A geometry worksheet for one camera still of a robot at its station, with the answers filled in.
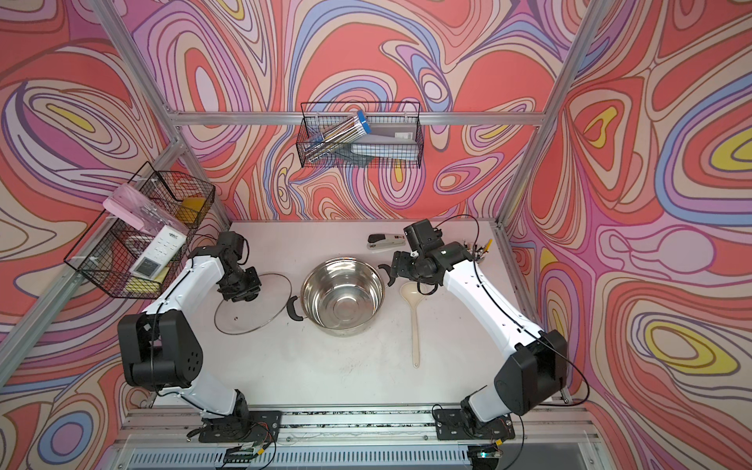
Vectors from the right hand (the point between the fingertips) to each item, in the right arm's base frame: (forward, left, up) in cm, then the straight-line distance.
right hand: (405, 276), depth 81 cm
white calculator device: (-1, +60, +15) cm, 62 cm away
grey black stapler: (+26, +7, -14) cm, 30 cm away
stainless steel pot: (+6, +20, -19) cm, 28 cm away
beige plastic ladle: (+5, -3, -17) cm, 19 cm away
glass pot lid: (-6, +48, -8) cm, 49 cm away
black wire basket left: (-3, +70, +17) cm, 72 cm away
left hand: (+2, +45, -8) cm, 46 cm away
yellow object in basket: (+15, +58, +15) cm, 62 cm away
